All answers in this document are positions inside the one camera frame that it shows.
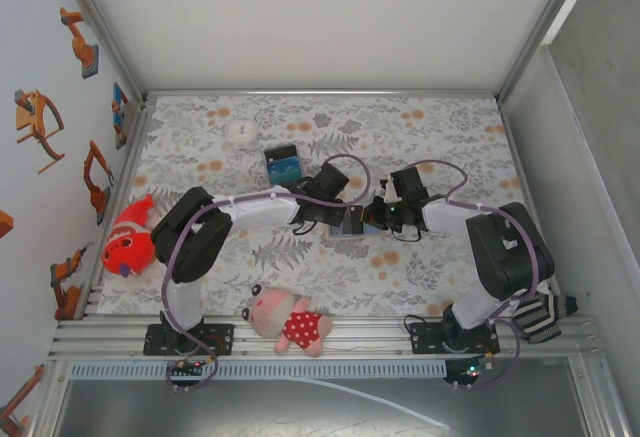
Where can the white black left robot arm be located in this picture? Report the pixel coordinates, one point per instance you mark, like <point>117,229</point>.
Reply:
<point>260,212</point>

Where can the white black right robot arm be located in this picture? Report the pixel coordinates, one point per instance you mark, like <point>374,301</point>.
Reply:
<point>505,247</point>

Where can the blue credit card white print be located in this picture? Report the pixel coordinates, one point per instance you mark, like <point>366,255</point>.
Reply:
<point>285,171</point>

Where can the floral table mat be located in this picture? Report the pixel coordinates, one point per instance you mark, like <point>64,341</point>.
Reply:
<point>400,282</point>

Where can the white round lidded container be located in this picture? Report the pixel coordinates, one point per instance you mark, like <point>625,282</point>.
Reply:
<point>240,132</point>

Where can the pink pig plush toy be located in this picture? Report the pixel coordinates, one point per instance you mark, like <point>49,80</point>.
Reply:
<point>300,329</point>

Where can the striped black white sock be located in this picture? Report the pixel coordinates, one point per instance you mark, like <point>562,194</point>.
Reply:
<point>542,319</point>

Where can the right circuit board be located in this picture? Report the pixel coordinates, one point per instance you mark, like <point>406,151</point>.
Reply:
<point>465,374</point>

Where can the circuit board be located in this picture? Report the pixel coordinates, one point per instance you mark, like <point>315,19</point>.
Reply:
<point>192,368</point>
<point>465,374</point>

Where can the red plush toy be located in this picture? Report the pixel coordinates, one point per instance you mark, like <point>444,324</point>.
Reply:
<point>127,247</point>

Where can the left circuit board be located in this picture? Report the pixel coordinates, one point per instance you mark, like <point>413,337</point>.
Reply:
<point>192,368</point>

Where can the orange excavator sticker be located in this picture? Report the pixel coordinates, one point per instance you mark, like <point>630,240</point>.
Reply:
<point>97,197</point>

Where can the blue orange gantry sticker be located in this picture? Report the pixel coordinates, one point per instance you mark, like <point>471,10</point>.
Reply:
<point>119,107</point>

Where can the orange claw sticker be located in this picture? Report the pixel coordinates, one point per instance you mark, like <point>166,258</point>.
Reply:
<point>30,117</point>

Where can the aluminium rear rail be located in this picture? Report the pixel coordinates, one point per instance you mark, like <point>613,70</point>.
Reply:
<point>320,93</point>

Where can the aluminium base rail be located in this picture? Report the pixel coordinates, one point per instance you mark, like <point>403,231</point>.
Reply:
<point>370,342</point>

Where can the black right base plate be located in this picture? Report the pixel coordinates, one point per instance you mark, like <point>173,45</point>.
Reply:
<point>420,342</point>

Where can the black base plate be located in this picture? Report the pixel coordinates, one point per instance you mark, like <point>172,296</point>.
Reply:
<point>420,342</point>
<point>228,332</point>

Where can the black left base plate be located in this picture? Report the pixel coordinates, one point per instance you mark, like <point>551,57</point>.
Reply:
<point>228,332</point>

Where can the aluminium corner post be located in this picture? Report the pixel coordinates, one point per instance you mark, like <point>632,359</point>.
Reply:
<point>547,22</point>
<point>102,22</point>

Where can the small orange wall sticker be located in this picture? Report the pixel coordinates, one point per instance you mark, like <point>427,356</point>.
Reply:
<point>4,222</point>

